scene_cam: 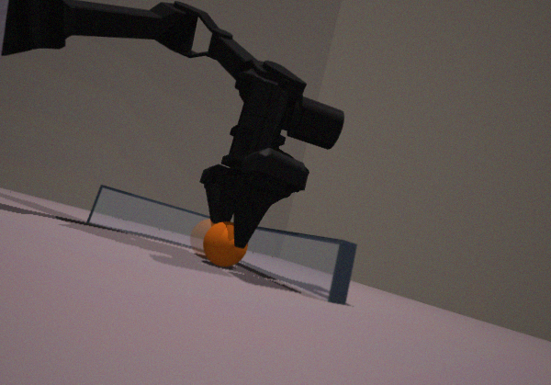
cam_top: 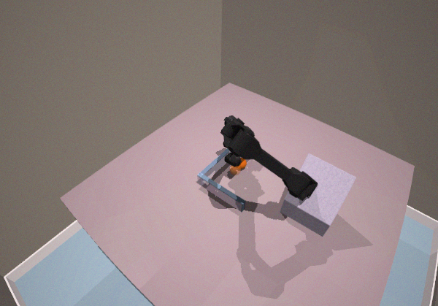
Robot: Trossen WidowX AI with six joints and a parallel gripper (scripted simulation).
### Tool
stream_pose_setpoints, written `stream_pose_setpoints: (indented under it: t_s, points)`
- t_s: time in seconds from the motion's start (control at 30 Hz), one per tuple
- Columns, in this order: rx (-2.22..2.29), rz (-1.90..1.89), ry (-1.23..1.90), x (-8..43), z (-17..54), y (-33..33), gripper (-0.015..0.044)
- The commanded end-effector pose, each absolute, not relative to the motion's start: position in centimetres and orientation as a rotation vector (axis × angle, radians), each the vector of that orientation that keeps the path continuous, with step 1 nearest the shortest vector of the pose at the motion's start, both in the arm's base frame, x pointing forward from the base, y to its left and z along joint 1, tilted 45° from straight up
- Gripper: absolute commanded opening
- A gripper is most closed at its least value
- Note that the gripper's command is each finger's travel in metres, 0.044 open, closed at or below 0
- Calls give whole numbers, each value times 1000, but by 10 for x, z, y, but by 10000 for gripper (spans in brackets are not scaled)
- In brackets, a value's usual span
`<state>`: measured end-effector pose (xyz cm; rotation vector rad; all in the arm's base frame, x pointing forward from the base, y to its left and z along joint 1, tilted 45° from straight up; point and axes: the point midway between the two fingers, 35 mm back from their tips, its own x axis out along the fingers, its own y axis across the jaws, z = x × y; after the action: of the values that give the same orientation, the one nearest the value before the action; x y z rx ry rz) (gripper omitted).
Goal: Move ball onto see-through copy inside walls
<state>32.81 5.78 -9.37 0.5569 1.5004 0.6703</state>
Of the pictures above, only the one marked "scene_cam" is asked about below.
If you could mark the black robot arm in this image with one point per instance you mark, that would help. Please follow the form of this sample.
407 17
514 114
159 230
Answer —
267 89

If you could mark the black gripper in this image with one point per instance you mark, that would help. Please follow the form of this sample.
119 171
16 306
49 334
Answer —
257 176

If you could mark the low clear glass walls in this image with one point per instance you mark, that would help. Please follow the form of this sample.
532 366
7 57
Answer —
303 262

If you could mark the low clear glass wall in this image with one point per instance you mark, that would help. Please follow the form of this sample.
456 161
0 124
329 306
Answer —
344 263

